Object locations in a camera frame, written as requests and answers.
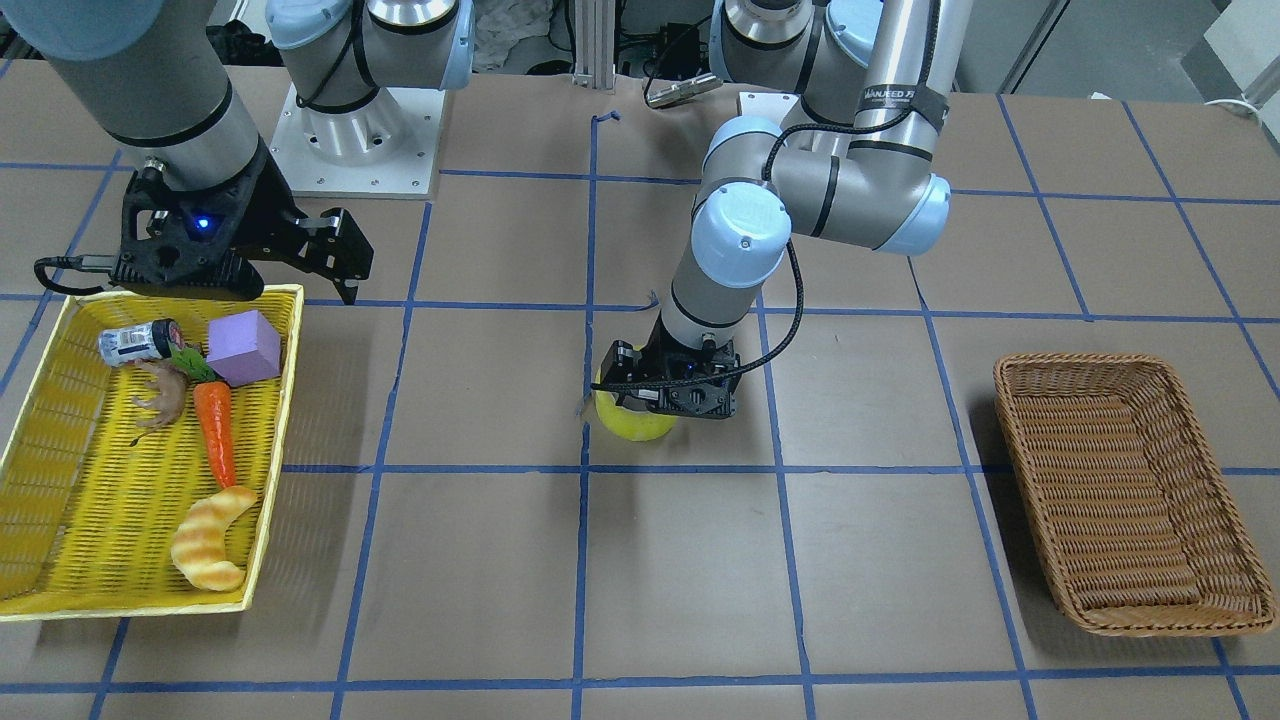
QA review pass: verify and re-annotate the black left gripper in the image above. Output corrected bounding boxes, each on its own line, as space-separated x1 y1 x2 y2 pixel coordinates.
598 325 741 416

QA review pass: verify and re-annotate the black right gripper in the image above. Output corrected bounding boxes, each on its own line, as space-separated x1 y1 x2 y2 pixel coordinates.
239 141 375 306

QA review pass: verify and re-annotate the yellow packing tape roll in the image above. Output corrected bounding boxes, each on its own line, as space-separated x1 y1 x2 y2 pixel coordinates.
591 389 678 442

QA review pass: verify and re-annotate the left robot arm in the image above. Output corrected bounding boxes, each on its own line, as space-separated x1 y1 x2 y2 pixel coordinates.
591 1 972 419

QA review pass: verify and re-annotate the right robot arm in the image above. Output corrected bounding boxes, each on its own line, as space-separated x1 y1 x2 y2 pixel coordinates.
3 1 475 305

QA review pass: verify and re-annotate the purple foam cube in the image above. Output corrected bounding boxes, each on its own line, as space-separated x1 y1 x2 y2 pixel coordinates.
206 309 282 388

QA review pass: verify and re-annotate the toy carrot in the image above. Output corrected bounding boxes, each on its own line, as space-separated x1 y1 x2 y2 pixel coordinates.
192 380 237 489

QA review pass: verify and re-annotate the brown ginger root toy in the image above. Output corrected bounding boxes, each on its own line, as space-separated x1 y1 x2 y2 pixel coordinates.
129 359 189 448

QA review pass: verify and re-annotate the small spice jar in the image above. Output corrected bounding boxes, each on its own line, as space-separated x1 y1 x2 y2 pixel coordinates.
97 318 186 368

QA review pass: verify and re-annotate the toy croissant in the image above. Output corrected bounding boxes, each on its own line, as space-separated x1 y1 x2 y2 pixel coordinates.
170 486 259 592

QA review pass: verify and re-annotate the yellow woven tray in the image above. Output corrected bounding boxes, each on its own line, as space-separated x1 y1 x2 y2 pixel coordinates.
1 284 305 623

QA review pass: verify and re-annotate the brown wicker basket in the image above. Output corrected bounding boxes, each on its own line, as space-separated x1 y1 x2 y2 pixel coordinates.
993 352 1277 638

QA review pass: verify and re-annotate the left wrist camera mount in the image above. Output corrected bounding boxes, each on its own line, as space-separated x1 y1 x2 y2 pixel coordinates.
641 352 740 420

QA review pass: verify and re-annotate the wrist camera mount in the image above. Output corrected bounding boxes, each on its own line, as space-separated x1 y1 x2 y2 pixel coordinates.
641 352 740 420
108 158 264 302

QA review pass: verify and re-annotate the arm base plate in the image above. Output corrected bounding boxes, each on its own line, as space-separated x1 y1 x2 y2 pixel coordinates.
739 91 799 129
268 87 449 200

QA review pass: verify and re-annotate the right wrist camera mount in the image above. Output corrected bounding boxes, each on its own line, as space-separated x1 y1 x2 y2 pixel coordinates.
108 158 264 302

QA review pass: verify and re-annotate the aluminium frame post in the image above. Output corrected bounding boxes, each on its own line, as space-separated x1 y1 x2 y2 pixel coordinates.
572 0 617 94

